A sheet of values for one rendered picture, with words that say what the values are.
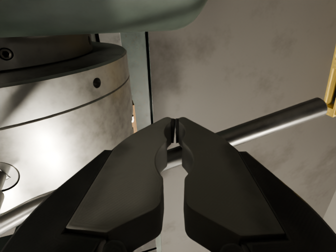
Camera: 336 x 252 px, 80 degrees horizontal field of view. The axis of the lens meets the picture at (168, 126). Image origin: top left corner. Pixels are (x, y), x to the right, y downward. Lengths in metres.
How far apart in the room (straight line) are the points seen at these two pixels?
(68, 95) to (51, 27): 0.06
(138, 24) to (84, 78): 0.07
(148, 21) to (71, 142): 0.14
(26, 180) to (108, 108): 0.11
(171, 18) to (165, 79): 1.34
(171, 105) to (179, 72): 0.26
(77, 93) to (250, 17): 1.61
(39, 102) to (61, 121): 0.03
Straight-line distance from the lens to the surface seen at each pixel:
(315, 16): 2.16
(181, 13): 0.19
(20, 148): 0.22
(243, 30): 1.73
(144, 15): 0.18
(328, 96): 2.63
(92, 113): 0.23
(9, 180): 0.24
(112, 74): 0.25
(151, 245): 0.87
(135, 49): 0.89
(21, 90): 0.20
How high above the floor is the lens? 1.41
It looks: 57 degrees down
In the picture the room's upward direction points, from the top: 148 degrees clockwise
